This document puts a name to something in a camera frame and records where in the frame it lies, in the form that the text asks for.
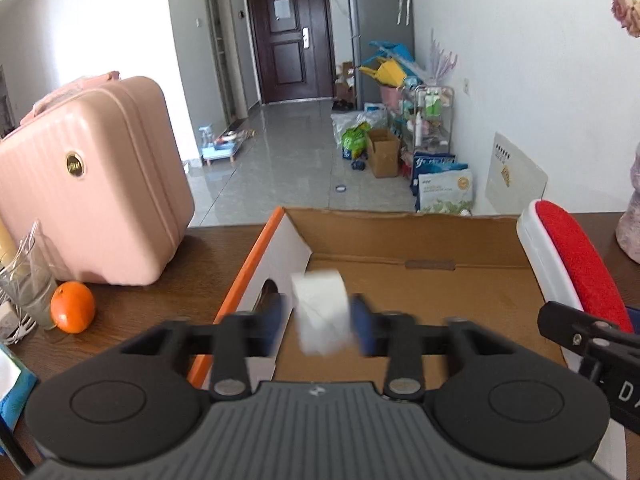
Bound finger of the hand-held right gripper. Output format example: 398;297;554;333
537;301;640;362

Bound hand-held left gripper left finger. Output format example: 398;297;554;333
120;295;294;403

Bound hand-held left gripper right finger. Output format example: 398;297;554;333
351;295;520;403

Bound red and white lint brush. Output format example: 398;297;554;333
516;199;636;335

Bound orange-sided cardboard box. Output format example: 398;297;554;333
187;206;569;392

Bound purple textured vase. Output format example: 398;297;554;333
615;142;640;264

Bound white flat board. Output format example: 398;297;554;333
484;131;549;216

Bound blue and white packages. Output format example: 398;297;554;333
410;152;474;214

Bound small open cardboard box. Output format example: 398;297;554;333
367;128;402;179

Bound small blue stool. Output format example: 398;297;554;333
199;126;247;169

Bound green plastic bag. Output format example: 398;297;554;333
341;124;371;161

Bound orange fruit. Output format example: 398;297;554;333
50;281;96;335

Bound metal storage cart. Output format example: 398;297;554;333
400;85;456;162

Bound pink hard-shell suitcase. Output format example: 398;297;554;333
0;72;196;287

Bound pink bucket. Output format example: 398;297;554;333
379;84;406;112

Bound clear glass cup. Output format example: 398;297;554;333
0;220;59;332

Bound dark brown entrance door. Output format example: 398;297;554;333
243;0;336;106

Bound blue tissue pack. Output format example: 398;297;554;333
0;344;40;457

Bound purple clothes hangers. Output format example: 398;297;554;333
429;29;459;87

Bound grey refrigerator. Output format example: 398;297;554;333
345;0;416;111

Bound bunch of dried roses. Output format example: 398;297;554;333
610;0;640;39

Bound white cable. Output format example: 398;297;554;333
0;305;37;347

